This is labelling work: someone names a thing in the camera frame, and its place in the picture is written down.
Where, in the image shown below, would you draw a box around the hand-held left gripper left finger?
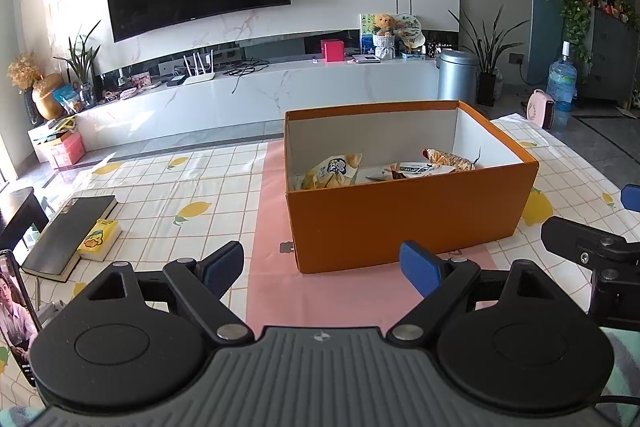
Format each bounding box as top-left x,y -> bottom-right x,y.
85,241 -> 256,344

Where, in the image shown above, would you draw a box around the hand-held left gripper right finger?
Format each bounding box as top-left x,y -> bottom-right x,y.
385,240 -> 552,344

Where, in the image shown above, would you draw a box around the orange cardboard box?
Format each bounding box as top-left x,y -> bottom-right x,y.
283,100 -> 540,274

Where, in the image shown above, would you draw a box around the clear packet with dark label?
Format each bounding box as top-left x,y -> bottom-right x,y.
365,162 -> 458,182

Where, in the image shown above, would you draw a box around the clear packet of fried sticks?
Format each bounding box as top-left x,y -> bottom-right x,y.
422,148 -> 476,172

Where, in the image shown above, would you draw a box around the yellow chip bag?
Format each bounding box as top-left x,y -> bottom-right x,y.
299,152 -> 363,191

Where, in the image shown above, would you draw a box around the pink table mat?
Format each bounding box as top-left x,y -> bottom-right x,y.
245,139 -> 501,338

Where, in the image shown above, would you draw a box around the yellow duck tissue pack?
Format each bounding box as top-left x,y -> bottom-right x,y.
77,219 -> 122,263

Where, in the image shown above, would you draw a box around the pink space heater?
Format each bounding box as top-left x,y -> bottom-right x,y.
524,89 -> 556,130

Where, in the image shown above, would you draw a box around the blue water jug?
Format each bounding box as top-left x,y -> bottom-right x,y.
546,41 -> 578,112

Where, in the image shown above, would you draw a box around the grey cabinet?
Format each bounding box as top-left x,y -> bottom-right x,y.
580,4 -> 640,105

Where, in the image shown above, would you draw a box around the black notebook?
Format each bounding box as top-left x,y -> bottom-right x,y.
21,195 -> 119,284

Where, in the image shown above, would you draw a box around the potted snake plant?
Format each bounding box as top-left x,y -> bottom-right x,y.
448,4 -> 530,108

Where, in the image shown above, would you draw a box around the phone stand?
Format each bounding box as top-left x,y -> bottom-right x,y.
35,277 -> 66,323

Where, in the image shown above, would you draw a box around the white router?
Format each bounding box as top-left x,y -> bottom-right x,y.
182,49 -> 216,86

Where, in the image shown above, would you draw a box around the silver trash can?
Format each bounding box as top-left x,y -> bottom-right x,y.
436,48 -> 480,106

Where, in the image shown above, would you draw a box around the pink carton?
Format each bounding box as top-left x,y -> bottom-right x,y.
50,132 -> 87,170

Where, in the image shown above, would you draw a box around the white marble television cabinet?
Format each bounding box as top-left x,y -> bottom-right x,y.
75,56 -> 441,152

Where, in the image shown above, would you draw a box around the black side table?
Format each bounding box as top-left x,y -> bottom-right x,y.
0,187 -> 51,253

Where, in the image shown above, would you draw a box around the smartphone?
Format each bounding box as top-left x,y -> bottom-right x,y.
0,249 -> 42,388

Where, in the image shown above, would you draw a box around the blue snack bag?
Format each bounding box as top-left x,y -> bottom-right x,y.
52,87 -> 81,112

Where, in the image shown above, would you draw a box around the pink cube box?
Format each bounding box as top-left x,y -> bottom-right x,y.
321,39 -> 345,62

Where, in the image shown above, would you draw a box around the round painted fan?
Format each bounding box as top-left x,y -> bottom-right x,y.
392,13 -> 427,50

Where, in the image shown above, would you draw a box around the teddy bear bouquet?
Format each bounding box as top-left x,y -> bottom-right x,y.
371,13 -> 398,60

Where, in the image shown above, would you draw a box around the landscape picture card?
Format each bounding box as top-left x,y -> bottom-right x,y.
360,13 -> 378,52

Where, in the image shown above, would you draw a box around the gold vase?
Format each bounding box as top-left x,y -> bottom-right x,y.
32,73 -> 66,122

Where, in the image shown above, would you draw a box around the tall green plant in vase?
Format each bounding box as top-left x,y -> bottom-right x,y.
54,21 -> 102,108

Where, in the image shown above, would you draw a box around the dried yellow flowers in vase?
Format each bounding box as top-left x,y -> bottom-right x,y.
7,52 -> 45,126

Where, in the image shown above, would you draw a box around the black cables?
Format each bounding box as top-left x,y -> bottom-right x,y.
222,59 -> 271,95

